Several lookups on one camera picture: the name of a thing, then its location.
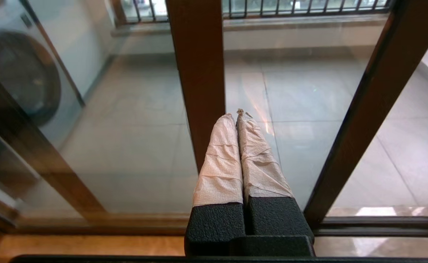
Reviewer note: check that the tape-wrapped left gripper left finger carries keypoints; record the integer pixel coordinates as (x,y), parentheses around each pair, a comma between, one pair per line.
(219,171)

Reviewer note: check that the dark door frame with track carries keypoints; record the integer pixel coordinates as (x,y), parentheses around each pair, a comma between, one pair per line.
(381,226)

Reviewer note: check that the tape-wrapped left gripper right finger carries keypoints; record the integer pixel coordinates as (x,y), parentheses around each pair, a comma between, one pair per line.
(261,171)

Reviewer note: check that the long grey stone window sill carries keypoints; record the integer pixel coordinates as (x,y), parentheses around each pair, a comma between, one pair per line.
(308,22)

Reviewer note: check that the wide black window railing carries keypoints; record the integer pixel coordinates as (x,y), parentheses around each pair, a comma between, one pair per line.
(308,11)

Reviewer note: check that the grey front-load washing machine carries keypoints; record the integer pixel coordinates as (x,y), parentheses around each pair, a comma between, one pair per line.
(27,80)

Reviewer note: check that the sliding glass door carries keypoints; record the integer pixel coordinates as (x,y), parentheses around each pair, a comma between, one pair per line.
(363,109)

